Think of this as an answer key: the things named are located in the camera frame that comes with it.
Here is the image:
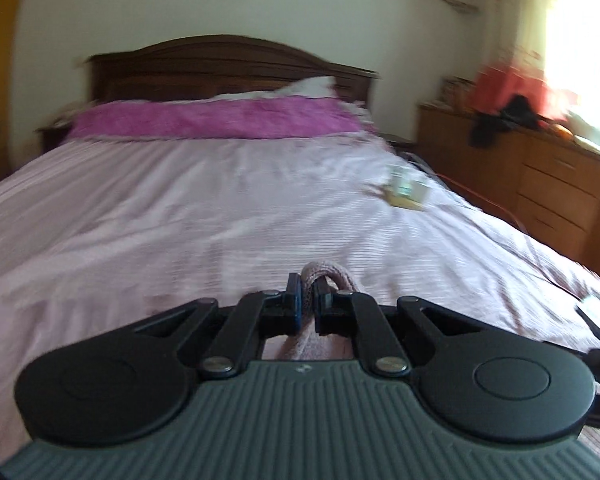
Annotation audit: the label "pink knitted cardigan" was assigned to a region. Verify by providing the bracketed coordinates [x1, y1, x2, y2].
[276, 261, 361, 361]

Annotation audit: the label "pink checked bedspread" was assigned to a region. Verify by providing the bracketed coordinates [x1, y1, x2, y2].
[0, 133, 600, 462]

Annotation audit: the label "wooden dresser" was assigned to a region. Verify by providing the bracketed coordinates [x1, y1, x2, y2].
[416, 105, 600, 274]

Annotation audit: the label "power strip with chargers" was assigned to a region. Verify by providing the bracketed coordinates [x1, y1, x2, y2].
[382, 165, 429, 210]

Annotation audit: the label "dark wooden nightstand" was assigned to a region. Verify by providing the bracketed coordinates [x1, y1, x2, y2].
[36, 122, 72, 154]

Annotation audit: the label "black cloth on dresser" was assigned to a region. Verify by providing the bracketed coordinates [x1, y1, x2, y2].
[468, 94, 550, 148]

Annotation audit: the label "books on dresser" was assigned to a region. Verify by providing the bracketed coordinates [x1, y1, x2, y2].
[439, 76, 475, 110]

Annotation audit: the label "red bag on dresser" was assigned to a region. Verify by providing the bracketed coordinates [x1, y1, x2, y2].
[469, 64, 550, 116]

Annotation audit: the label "magenta quilted pillow cover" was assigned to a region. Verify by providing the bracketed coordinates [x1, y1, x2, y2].
[69, 96, 375, 141]

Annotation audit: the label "dark wooden headboard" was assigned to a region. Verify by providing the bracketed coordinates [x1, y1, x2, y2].
[88, 35, 377, 104]

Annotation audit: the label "white pillow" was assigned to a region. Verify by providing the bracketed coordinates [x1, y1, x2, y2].
[214, 76, 338, 101]

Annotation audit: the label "red bed frame rail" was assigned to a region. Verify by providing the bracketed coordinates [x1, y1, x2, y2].
[434, 171, 528, 234]

